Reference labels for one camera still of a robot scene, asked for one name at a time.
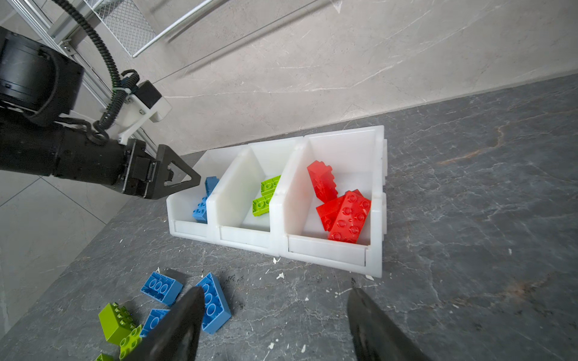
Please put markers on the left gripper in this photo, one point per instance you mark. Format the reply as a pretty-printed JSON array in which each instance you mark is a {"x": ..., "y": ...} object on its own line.
[{"x": 127, "y": 169}]

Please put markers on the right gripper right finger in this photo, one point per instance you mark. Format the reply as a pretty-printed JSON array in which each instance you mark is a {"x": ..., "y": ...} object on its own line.
[{"x": 375, "y": 335}]

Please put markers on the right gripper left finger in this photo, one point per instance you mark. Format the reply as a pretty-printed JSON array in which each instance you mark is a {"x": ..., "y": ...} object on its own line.
[{"x": 177, "y": 335}]

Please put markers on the blue lego brick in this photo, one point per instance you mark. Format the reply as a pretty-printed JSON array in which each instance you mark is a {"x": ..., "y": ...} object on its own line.
[
  {"x": 210, "y": 184},
  {"x": 217, "y": 311},
  {"x": 162, "y": 288},
  {"x": 200, "y": 213},
  {"x": 155, "y": 316}
]

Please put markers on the green lego brick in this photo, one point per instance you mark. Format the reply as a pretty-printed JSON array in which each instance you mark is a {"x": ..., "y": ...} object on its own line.
[
  {"x": 260, "y": 206},
  {"x": 129, "y": 343},
  {"x": 268, "y": 187},
  {"x": 104, "y": 357},
  {"x": 116, "y": 322}
]

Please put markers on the red lego brick bottom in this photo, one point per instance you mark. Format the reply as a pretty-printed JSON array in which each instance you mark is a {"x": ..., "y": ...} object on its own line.
[{"x": 350, "y": 218}]

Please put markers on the red lego brick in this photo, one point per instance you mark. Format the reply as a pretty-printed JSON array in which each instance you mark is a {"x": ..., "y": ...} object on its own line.
[
  {"x": 322, "y": 179},
  {"x": 350, "y": 218},
  {"x": 328, "y": 212}
]

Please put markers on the white three-compartment bin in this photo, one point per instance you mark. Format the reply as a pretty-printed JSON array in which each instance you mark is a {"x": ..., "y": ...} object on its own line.
[{"x": 292, "y": 229}]

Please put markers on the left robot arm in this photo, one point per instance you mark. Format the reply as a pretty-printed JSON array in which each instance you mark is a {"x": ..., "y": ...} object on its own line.
[{"x": 39, "y": 88}]

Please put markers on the white wire mesh basket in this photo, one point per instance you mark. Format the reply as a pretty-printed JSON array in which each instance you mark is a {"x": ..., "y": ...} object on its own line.
[{"x": 133, "y": 31}]

